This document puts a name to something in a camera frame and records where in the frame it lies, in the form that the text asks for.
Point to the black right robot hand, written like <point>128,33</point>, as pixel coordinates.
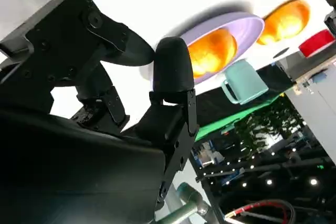
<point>65,155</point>

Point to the orange and white bread roll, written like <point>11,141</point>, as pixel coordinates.
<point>212,51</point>
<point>286,22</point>

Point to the red round container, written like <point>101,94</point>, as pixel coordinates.
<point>315,44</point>

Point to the black table grommet hole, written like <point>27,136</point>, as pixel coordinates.
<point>281,52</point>

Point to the lilac plate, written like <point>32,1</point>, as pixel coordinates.
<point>244,28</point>

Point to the pale green mug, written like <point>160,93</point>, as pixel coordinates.
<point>246,82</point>

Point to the white cabinet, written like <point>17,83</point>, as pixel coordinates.
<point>320,119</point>

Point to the green leafy plant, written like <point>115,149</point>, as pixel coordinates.
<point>267,119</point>

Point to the green cloth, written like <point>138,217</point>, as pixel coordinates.
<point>223,127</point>

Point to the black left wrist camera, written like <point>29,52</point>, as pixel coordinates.
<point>331,24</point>

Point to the black metal frame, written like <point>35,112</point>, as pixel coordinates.
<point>288,166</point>

